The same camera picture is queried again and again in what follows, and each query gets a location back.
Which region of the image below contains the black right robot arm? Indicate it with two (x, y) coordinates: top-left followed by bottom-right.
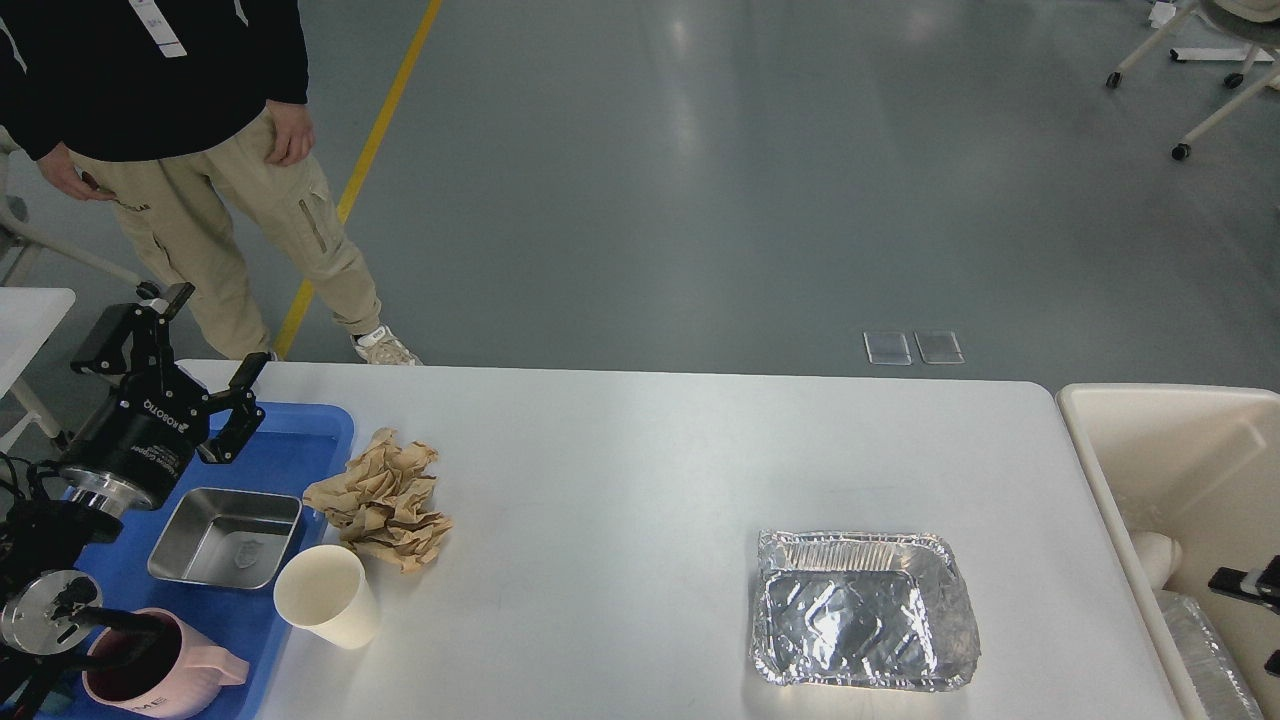
(1207, 555), (1280, 615)

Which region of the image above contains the brown paper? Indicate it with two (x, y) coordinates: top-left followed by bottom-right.
(302, 427), (453, 575)

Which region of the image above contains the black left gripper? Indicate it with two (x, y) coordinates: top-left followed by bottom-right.
(58, 282), (271, 512)

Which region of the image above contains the white side table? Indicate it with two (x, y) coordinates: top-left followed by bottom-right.
(1, 286), (76, 454)

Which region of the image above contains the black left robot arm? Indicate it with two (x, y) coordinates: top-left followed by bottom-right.
(3, 282), (271, 719)

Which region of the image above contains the cream paper cup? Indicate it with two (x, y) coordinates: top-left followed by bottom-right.
(273, 544), (381, 650)

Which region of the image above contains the aluminium foil tray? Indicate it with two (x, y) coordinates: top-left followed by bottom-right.
(750, 530), (980, 692)

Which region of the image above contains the clear floor plate right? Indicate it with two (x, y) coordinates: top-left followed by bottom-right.
(913, 331), (966, 365)

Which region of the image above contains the person's right hand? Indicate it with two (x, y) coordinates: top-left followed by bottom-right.
(36, 143), (115, 202)

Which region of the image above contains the grey rolling chair base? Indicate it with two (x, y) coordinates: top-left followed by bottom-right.
(1, 132), (161, 300)

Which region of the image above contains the square steel tray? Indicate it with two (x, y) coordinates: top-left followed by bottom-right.
(147, 487), (302, 591)

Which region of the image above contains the pink mug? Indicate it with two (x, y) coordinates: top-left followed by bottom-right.
(81, 609), (251, 719)

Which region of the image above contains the cream plastic bin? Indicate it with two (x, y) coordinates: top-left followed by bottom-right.
(1057, 383), (1279, 719)

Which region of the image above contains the clear floor plate left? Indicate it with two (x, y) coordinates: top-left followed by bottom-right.
(863, 331), (913, 366)

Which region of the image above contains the clear floor plate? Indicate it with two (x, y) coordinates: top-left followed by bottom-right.
(863, 331), (913, 366)
(913, 331), (966, 365)

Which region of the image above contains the white rolling chair base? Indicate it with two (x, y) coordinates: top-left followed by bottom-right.
(1105, 1), (1279, 161)

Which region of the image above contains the clear plastic bag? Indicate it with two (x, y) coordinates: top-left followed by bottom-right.
(1155, 591), (1263, 719)

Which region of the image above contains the person's left hand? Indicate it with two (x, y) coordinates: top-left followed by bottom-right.
(265, 100), (316, 167)

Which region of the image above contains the person in black top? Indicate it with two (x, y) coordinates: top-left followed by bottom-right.
(3, 1), (420, 366)

